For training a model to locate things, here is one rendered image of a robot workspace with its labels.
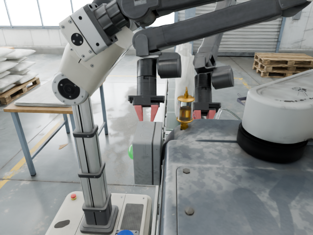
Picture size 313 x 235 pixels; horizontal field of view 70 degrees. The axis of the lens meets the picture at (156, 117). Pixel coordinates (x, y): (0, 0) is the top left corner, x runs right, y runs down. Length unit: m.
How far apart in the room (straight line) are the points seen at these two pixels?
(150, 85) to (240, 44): 7.60
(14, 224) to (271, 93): 2.10
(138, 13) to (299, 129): 0.47
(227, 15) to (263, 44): 7.77
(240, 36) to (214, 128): 7.79
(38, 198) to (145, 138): 2.03
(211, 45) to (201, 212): 0.67
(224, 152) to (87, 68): 0.66
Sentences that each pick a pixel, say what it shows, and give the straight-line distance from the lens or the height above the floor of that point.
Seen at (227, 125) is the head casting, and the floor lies 1.34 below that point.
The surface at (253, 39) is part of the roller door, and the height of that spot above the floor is 0.55.
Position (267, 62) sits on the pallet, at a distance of 5.90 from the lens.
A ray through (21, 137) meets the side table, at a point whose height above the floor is 0.45.
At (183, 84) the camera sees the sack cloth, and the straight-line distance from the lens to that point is 2.29.
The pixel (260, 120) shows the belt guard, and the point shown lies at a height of 1.39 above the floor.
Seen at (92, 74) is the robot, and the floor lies 1.29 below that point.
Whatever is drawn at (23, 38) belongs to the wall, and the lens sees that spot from 9.45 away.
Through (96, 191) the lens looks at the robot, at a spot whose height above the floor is 0.57.
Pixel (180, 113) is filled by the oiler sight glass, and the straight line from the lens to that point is 0.37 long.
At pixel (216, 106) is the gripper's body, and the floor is 1.24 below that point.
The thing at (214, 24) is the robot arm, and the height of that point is 1.48.
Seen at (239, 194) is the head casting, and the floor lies 1.34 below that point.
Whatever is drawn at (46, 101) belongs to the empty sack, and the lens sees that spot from 2.17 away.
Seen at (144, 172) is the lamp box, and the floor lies 1.27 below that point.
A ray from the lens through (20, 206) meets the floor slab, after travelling 2.35.
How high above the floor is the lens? 1.52
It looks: 26 degrees down
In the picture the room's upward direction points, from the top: straight up
